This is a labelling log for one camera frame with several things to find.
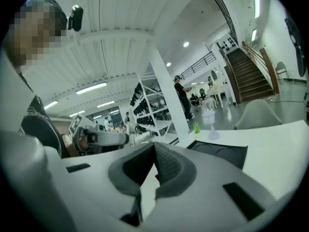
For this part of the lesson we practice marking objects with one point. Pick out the grey shell chair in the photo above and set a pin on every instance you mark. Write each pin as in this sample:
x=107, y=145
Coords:
x=258, y=115

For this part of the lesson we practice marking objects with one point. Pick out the black metal railing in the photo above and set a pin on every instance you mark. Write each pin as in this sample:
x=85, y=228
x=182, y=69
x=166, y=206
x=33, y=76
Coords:
x=198, y=65

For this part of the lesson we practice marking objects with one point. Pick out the white vanity table with mirror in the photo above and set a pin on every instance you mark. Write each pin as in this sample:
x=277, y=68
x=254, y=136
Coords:
x=217, y=91

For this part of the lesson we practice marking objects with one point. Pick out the brown wooden staircase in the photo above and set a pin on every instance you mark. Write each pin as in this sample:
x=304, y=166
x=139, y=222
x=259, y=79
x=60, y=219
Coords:
x=251, y=78

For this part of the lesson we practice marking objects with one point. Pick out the small green potted plant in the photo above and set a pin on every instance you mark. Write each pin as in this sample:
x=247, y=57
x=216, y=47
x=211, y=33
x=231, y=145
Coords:
x=196, y=129

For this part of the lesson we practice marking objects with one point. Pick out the clear wine glass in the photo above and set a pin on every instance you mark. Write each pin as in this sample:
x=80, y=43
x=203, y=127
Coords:
x=212, y=124

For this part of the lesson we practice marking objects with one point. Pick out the long ceiling light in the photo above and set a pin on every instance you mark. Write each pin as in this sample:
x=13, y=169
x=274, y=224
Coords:
x=91, y=88
x=105, y=104
x=51, y=105

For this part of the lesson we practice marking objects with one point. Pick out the person's right forearm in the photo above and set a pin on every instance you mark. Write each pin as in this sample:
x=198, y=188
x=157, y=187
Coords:
x=17, y=168

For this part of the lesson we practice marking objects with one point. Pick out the black head-worn camera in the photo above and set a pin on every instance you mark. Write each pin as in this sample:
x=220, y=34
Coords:
x=76, y=18

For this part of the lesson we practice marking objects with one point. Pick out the round ceiling light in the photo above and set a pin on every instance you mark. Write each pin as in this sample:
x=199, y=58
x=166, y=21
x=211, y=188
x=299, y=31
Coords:
x=168, y=64
x=186, y=44

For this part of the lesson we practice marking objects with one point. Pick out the row of black bags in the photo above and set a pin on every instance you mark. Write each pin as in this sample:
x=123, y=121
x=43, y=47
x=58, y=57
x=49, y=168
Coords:
x=142, y=110

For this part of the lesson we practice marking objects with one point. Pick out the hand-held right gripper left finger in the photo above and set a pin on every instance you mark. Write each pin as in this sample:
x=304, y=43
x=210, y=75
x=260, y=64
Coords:
x=96, y=190

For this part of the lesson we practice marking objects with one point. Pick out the person's black printed t-shirt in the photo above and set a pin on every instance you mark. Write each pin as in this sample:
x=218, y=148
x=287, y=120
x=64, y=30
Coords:
x=41, y=129

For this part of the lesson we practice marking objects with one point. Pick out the white stool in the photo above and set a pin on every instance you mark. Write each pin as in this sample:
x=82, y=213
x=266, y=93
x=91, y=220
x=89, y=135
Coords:
x=208, y=103

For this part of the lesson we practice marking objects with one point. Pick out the black drawer box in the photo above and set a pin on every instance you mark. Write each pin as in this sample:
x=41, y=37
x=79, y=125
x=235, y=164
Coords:
x=222, y=153

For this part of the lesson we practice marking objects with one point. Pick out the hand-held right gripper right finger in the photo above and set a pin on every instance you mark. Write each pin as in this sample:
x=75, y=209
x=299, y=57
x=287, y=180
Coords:
x=198, y=202

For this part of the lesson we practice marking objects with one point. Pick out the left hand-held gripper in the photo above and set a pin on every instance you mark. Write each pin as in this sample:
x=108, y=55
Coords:
x=80, y=127

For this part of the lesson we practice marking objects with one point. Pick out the white metal shelf rack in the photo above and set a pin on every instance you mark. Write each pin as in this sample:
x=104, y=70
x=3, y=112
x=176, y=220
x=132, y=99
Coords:
x=157, y=127

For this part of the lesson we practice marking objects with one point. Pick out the person's left hand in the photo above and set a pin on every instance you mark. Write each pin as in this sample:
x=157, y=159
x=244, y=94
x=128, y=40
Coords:
x=83, y=142

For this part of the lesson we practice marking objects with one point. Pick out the person's head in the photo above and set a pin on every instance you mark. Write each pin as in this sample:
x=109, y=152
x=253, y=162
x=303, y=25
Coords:
x=36, y=33

